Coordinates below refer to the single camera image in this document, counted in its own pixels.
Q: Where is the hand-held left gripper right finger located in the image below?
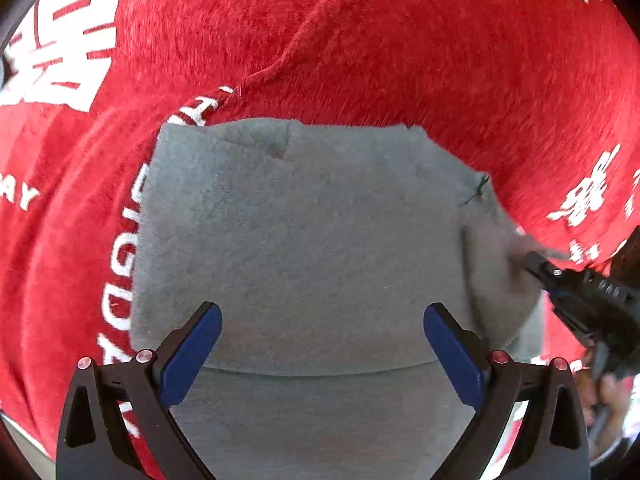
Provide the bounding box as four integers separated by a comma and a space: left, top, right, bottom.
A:
423, 302, 591, 480

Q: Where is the person's right hand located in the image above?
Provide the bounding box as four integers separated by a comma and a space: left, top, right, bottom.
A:
574, 357, 632, 443

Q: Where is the grey small garment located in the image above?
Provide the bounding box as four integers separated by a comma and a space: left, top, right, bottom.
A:
131, 119, 571, 480

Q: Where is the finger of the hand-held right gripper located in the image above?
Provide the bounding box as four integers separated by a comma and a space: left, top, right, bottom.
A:
522, 251, 568, 302

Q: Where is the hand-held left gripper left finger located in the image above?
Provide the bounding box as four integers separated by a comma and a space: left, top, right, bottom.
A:
56, 301, 223, 480

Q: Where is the red printed blanket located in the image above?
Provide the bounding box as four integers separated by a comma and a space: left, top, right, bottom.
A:
0, 0, 640, 480

